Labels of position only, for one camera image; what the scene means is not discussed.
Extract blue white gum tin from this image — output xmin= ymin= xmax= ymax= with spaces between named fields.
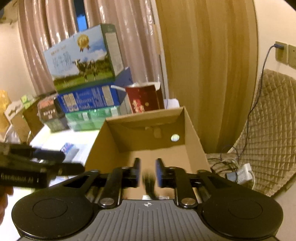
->
xmin=61 ymin=143 xmax=79 ymax=161

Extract black cable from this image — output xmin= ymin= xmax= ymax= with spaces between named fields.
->
xmin=142 ymin=170 xmax=158 ymax=200

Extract person's left hand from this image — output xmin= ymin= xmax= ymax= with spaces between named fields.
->
xmin=0 ymin=186 xmax=14 ymax=224

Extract brown side cardboard box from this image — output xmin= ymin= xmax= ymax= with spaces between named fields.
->
xmin=5 ymin=97 xmax=44 ymax=143

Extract dark instant noodle box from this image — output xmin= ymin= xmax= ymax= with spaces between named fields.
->
xmin=38 ymin=93 xmax=69 ymax=133

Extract green shrink-wrapped drink pack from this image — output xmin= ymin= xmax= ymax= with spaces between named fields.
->
xmin=65 ymin=103 xmax=132 ymax=132

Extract blue milk carton box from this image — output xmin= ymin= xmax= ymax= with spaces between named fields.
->
xmin=57 ymin=67 xmax=133 ymax=113

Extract yellow plastic bag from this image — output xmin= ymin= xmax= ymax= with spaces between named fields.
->
xmin=0 ymin=90 xmax=11 ymax=133

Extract white power strip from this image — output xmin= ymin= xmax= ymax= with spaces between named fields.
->
xmin=236 ymin=163 xmax=253 ymax=185

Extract dark red gift box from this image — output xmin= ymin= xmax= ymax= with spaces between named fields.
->
xmin=125 ymin=82 xmax=165 ymax=113

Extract quilted beige chair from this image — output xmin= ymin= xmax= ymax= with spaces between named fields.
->
xmin=227 ymin=69 xmax=296 ymax=197

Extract milk carton box with cow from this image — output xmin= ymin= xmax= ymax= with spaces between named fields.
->
xmin=44 ymin=24 xmax=125 ymax=93

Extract wooden door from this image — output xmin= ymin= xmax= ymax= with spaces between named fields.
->
xmin=156 ymin=1 xmax=258 ymax=153

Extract wall socket with plug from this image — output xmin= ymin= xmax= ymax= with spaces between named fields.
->
xmin=275 ymin=41 xmax=288 ymax=65

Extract black power cord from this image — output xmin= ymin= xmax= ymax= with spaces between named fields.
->
xmin=208 ymin=44 xmax=285 ymax=173

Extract beige wall socket middle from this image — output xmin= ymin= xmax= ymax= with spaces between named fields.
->
xmin=288 ymin=45 xmax=296 ymax=69

